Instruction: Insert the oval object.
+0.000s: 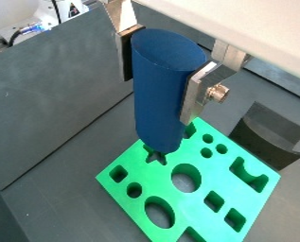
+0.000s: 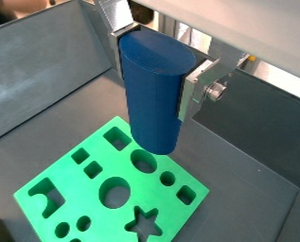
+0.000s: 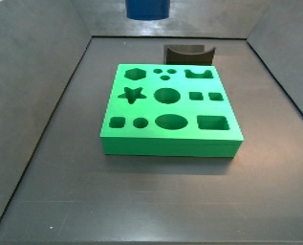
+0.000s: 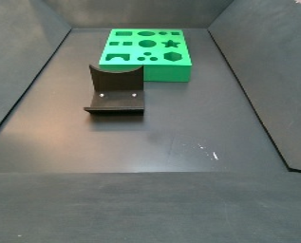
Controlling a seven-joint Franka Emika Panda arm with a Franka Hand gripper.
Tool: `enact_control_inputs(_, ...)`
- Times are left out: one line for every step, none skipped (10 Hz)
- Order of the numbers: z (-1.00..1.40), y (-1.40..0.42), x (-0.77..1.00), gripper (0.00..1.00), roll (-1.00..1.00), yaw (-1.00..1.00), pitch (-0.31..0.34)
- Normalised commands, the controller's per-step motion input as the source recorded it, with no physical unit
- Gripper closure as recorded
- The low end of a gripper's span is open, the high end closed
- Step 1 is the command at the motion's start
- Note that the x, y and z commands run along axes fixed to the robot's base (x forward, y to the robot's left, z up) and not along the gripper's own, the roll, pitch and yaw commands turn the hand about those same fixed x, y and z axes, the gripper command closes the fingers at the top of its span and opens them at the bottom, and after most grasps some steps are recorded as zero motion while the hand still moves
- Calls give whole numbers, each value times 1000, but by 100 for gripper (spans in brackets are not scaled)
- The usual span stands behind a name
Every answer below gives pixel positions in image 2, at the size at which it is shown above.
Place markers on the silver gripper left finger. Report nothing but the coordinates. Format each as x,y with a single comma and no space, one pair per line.
119,22

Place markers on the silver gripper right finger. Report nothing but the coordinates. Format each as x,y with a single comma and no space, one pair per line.
202,84

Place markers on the blue oval cylinder peg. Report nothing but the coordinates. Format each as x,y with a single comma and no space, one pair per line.
156,61

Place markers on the green shape sorter board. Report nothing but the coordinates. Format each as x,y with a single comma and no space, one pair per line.
109,192

